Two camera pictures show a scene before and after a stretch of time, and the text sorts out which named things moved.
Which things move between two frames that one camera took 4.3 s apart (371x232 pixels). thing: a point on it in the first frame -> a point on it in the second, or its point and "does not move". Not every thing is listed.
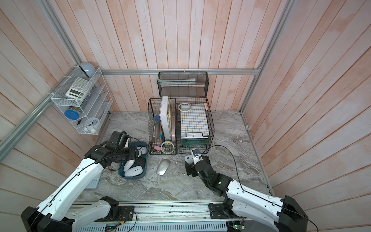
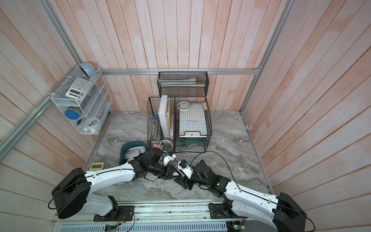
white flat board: [164, 116] does not move
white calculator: [79, 89] does not move
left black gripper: [134, 153] -> [169, 171]
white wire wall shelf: [85, 100] does not move
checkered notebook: [194, 121] does not move
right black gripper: [193, 167] -> [184, 182]
